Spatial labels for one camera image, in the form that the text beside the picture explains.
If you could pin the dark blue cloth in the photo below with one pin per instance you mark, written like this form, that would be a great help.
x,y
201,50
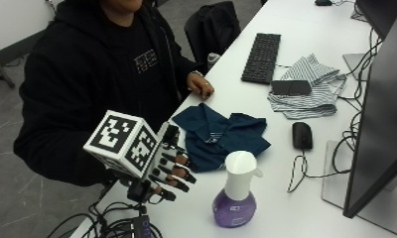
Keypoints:
x,y
217,135

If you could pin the white cube with black markers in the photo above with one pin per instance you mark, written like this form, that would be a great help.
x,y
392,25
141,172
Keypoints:
x,y
119,139

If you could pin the purple spray bottle white head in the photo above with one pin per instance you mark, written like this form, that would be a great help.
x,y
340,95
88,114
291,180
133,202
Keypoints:
x,y
237,198

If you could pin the black keyboard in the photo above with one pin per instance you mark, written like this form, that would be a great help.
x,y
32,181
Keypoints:
x,y
263,58

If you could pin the black office chair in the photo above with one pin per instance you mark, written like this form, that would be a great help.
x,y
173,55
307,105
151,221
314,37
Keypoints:
x,y
214,26

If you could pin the grey striped cloth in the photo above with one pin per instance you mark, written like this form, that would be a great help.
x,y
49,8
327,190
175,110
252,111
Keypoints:
x,y
314,104

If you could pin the the person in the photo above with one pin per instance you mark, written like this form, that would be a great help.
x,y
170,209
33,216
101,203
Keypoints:
x,y
80,86

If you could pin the black computer mouse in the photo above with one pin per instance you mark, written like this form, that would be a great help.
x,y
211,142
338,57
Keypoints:
x,y
302,135

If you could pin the silver monitor stand plate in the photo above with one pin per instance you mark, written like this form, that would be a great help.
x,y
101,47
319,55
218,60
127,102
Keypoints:
x,y
355,64

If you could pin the grey monitor stand base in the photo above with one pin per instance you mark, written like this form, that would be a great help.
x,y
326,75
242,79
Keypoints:
x,y
335,185

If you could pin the dark computer mouse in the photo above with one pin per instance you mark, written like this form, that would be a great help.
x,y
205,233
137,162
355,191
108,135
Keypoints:
x,y
324,2

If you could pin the large black monitor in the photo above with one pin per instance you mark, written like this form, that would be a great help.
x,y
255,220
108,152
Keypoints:
x,y
384,125

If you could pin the small black monitor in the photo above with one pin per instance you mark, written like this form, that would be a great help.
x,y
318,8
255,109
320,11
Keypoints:
x,y
382,13

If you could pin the black palm camera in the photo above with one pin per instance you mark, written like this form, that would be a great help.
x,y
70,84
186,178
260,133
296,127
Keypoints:
x,y
141,191

